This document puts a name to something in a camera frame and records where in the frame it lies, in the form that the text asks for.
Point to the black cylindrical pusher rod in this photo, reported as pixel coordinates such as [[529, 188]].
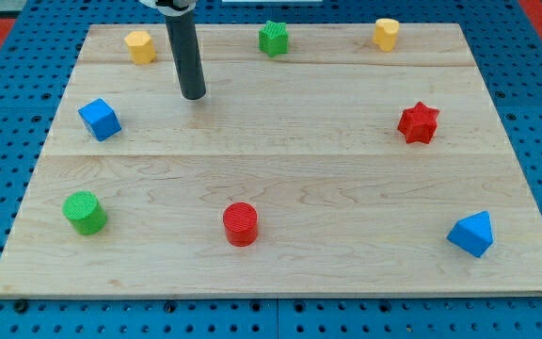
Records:
[[184, 45]]

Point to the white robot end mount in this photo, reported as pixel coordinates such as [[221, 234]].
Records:
[[171, 7]]

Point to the red cylinder block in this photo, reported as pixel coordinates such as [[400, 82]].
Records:
[[240, 221]]

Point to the yellow hexagon block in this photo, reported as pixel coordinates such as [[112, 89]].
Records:
[[140, 47]]

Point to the green star block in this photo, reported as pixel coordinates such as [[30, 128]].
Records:
[[274, 39]]

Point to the blue cube block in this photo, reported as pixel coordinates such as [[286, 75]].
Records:
[[100, 119]]

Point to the light wooden board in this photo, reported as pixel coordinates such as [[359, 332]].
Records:
[[346, 208]]

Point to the green cylinder block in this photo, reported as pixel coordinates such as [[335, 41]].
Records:
[[84, 212]]

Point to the yellow heart block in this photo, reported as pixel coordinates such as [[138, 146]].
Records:
[[386, 34]]

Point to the red star block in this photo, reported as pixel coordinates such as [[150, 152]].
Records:
[[418, 123]]

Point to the blue triangle block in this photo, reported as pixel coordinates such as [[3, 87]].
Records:
[[473, 234]]

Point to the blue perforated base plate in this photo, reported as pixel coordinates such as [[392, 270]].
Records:
[[36, 61]]

